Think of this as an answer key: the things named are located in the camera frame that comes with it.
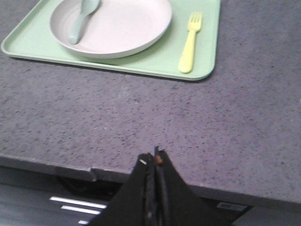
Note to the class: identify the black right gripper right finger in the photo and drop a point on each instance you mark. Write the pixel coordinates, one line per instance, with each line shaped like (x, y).
(178, 205)

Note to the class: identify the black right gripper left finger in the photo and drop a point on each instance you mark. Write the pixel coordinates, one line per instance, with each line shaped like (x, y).
(126, 207)

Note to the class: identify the cream round plate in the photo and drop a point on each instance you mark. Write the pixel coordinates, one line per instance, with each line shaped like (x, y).
(118, 28)

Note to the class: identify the yellow plastic fork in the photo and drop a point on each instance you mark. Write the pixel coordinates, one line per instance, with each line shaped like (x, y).
(187, 58)

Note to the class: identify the light green serving tray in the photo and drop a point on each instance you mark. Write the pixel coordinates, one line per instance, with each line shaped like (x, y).
(32, 39)

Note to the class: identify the pale green plastic spoon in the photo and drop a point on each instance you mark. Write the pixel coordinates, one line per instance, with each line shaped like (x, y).
(87, 8)

